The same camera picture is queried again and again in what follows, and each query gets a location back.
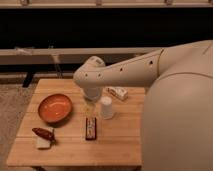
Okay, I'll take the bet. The dark chocolate bar package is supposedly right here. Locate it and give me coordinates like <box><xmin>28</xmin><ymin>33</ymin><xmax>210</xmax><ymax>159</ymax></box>
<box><xmin>85</xmin><ymin>117</ymin><xmax>97</xmax><ymax>140</ymax></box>

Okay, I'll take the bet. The wooden table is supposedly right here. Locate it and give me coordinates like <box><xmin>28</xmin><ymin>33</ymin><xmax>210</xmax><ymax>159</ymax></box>
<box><xmin>7</xmin><ymin>79</ymin><xmax>145</xmax><ymax>166</ymax></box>

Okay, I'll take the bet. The grey horizontal rail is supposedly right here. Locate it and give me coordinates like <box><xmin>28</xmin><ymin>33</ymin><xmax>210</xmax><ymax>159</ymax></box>
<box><xmin>0</xmin><ymin>47</ymin><xmax>159</xmax><ymax>65</ymax></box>

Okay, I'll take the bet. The white sponge block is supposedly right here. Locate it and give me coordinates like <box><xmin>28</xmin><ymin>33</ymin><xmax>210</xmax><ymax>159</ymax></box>
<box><xmin>36</xmin><ymin>127</ymin><xmax>54</xmax><ymax>149</ymax></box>

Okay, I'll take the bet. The white paper cup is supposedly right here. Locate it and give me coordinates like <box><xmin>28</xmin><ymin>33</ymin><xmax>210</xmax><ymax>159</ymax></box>
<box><xmin>100</xmin><ymin>96</ymin><xmax>114</xmax><ymax>119</ymax></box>

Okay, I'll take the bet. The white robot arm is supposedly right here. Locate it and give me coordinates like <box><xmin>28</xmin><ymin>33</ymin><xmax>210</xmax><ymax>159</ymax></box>
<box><xmin>74</xmin><ymin>40</ymin><xmax>213</xmax><ymax>171</ymax></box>

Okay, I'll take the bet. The orange ceramic bowl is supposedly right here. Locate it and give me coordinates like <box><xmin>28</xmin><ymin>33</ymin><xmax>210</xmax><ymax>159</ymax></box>
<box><xmin>38</xmin><ymin>94</ymin><xmax>73</xmax><ymax>123</ymax></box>

